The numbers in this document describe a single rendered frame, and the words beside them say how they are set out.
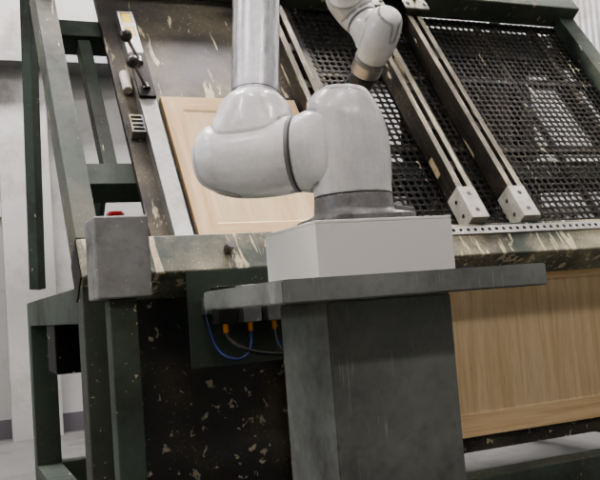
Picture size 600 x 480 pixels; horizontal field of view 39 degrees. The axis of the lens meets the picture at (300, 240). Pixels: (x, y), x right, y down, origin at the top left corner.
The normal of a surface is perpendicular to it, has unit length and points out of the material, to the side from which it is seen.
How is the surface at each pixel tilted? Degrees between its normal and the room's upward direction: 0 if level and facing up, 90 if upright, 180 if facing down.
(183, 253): 56
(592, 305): 90
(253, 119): 69
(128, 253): 90
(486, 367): 90
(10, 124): 90
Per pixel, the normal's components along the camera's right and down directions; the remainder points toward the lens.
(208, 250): 0.28, -0.64
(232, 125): -0.38, -0.33
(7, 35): 0.36, -0.10
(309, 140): -0.33, -0.08
